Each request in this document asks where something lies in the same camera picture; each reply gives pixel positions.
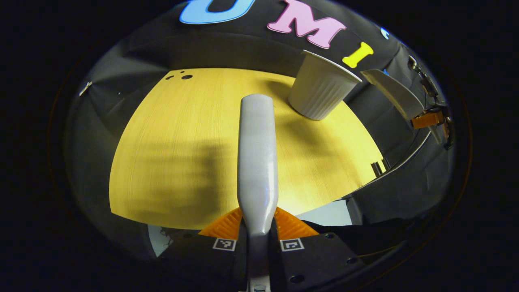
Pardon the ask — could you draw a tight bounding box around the metal frame rail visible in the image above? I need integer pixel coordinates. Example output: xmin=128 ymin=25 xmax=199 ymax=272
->
xmin=342 ymin=131 xmax=433 ymax=200

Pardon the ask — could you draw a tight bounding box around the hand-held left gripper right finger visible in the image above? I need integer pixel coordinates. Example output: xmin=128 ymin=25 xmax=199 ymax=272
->
xmin=268 ymin=207 xmax=367 ymax=292

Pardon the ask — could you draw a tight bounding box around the wooden desktop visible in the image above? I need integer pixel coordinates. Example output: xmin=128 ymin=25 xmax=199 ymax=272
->
xmin=109 ymin=67 xmax=386 ymax=230

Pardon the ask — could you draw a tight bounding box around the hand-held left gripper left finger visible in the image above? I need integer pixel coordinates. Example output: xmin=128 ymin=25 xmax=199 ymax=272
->
xmin=156 ymin=207 xmax=249 ymax=292

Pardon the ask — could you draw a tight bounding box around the white ribbed garbage bin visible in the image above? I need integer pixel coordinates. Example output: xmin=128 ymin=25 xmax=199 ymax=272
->
xmin=288 ymin=50 xmax=362 ymax=121

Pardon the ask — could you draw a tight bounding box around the black metal bracket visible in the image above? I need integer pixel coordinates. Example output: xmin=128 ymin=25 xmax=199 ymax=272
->
xmin=371 ymin=159 xmax=391 ymax=178

